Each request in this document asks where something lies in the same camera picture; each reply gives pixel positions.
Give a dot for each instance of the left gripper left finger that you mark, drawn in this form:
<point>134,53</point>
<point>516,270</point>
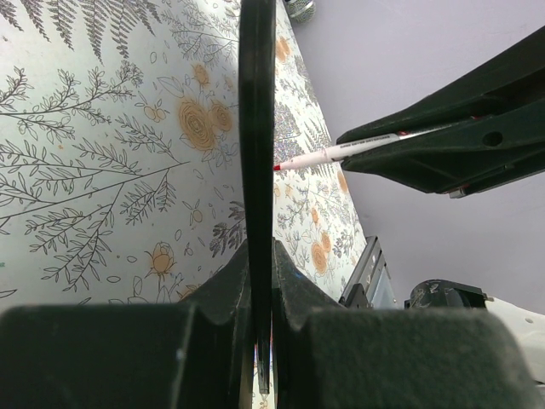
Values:
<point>196,353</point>

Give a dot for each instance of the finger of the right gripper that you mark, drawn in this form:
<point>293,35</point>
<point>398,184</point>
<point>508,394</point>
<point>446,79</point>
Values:
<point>477,155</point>
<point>511,77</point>

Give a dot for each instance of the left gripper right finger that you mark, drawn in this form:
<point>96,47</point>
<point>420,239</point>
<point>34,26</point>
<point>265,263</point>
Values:
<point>329,356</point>

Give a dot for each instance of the red whiteboard marker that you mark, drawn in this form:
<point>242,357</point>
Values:
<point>338,153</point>

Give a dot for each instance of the small whiteboard black frame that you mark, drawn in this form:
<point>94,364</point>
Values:
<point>256,88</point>

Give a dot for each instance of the floral patterned table mat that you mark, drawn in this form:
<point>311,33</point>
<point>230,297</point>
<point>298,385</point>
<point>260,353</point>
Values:
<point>120,161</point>

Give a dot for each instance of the black microphone silver head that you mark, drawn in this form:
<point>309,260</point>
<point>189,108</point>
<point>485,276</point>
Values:
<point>300,11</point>

